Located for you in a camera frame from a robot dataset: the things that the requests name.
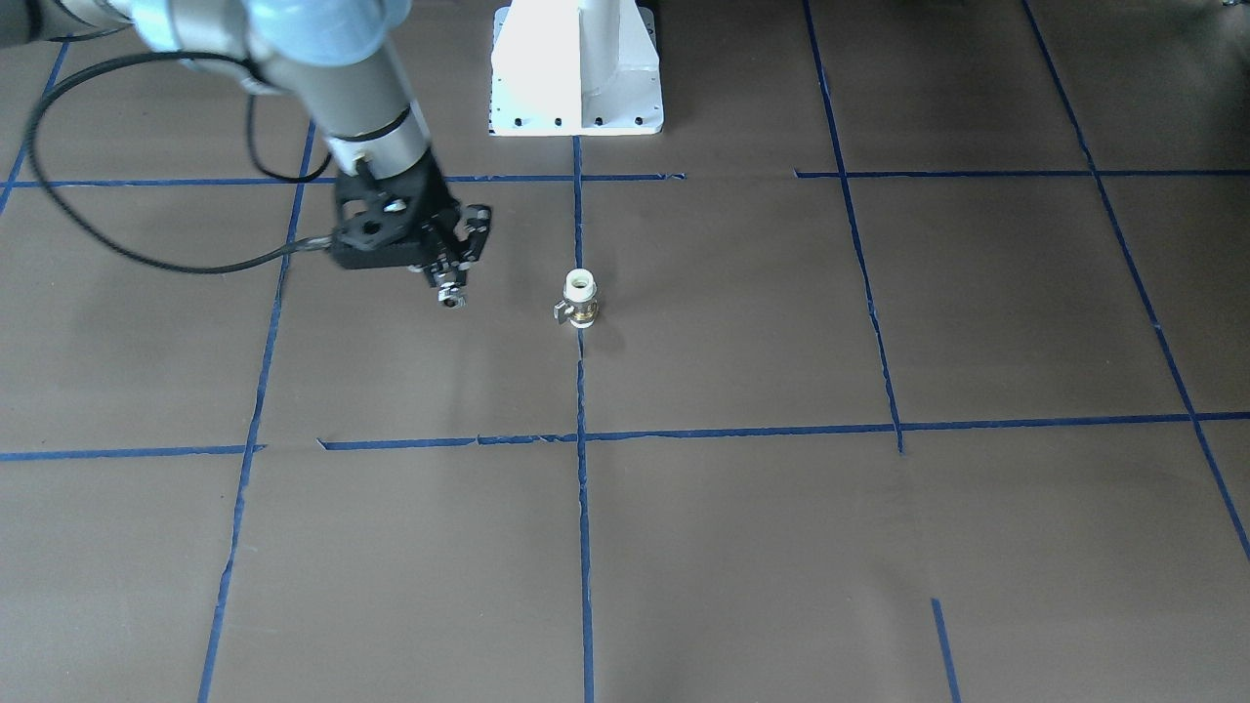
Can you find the brass white PPR valve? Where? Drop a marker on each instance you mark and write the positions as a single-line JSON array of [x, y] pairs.
[[579, 304]]

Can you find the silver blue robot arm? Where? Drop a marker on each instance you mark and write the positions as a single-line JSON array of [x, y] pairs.
[[335, 57]]

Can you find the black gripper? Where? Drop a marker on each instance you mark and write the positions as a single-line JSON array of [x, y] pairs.
[[437, 201]]

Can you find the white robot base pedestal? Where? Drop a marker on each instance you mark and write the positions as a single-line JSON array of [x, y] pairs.
[[572, 68]]

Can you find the chrome pipe fitting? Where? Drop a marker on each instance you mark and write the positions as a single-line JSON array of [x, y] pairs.
[[451, 296]]

